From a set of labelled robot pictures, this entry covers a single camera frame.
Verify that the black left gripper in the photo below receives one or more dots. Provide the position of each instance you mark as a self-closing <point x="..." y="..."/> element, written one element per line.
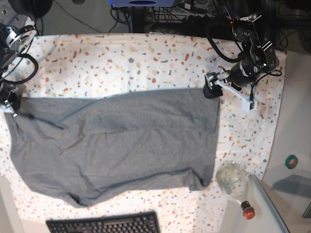
<point x="242" y="74"/>

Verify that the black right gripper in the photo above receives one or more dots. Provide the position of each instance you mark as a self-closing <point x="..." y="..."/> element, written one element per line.
<point x="10" y="98"/>

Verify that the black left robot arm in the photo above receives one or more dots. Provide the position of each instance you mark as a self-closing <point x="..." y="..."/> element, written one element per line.
<point x="256" y="60"/>

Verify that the black computer keyboard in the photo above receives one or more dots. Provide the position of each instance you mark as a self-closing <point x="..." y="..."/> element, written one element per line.
<point x="135" y="223"/>

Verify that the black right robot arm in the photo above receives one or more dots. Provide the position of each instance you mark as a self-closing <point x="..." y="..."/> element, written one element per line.
<point x="17" y="31"/>

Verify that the blue box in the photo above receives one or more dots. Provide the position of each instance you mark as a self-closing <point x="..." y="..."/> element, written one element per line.
<point x="141" y="3"/>

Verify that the green tape roll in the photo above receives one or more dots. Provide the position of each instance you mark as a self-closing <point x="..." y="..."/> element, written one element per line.
<point x="291" y="162"/>

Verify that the grey t-shirt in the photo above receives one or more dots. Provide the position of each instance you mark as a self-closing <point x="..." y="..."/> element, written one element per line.
<point x="89" y="151"/>

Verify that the clear bottle with orange cap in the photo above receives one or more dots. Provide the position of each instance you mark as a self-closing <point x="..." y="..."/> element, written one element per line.
<point x="233" y="181"/>

